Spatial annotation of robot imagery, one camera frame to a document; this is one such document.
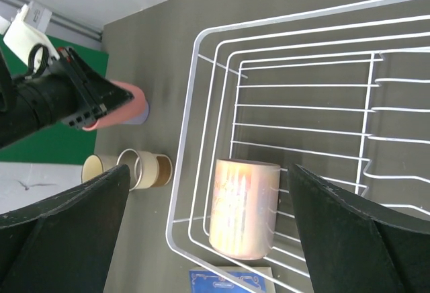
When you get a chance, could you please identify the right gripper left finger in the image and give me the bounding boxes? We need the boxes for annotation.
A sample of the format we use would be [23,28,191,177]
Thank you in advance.
[1,165,130,292]

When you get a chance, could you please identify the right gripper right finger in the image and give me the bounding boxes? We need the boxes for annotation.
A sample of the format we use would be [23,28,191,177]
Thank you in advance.
[287,164,429,292]

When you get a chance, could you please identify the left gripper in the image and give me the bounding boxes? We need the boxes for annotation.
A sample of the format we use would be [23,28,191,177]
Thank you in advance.
[43,46,134,129]

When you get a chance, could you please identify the salmon pink cup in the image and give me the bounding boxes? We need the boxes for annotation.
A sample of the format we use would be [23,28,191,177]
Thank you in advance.
[83,81,147,132]

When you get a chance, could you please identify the lilac cup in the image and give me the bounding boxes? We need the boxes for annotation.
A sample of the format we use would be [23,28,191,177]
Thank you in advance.
[123,102,150,125]

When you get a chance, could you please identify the cream mug black handle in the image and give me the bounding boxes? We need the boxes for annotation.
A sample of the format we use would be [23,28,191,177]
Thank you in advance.
[81,154,117,183]

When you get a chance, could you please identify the cream and brown cup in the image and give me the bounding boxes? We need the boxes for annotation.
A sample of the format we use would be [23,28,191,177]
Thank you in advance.
[116,149,173,192]

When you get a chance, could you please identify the pink mug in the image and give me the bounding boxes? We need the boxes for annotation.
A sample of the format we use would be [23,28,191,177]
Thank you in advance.
[209,159,281,260]

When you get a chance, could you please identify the white wire dish rack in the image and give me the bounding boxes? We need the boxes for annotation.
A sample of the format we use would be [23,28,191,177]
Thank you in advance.
[165,0,429,292]

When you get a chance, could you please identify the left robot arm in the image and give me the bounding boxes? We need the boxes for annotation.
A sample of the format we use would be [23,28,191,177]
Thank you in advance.
[1,44,134,148]

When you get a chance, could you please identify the green lever arch binder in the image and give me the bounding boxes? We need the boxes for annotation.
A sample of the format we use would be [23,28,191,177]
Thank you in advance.
[1,37,108,165]

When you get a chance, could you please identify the Jane Eyre book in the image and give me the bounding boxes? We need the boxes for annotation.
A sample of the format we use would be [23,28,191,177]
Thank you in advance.
[188,265,276,293]

